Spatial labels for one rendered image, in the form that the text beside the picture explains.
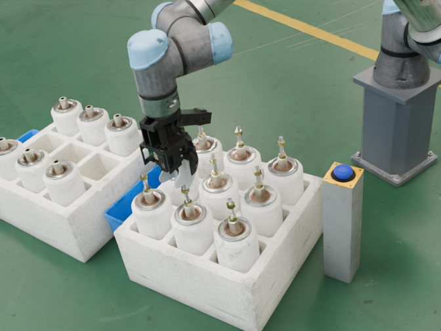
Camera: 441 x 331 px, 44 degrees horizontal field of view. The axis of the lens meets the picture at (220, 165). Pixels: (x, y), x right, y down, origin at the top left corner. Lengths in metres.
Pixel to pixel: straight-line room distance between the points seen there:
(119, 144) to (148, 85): 0.62
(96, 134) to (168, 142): 0.62
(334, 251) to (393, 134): 0.42
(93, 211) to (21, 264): 0.28
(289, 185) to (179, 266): 0.33
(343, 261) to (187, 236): 0.39
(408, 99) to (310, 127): 0.51
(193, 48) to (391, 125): 0.75
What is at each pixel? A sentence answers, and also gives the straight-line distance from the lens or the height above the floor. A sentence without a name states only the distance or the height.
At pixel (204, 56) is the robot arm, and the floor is 0.64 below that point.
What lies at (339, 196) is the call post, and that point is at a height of 0.28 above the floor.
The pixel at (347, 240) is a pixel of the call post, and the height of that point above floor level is 0.15.
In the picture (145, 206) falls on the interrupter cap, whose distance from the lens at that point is 1.31.
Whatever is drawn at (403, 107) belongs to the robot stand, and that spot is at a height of 0.26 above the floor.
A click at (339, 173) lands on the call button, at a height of 0.33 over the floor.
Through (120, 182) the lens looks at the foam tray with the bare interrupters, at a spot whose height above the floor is 0.15.
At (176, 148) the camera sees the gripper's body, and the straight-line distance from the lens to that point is 1.09.
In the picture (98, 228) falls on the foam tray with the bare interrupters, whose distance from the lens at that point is 1.58.
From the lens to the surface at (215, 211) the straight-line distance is 1.33.
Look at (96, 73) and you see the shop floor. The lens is 2.52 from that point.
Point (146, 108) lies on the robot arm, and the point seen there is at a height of 0.57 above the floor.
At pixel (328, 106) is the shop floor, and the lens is 2.03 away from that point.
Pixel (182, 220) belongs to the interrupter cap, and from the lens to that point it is 1.25.
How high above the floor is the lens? 1.10
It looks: 38 degrees down
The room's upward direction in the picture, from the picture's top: 9 degrees counter-clockwise
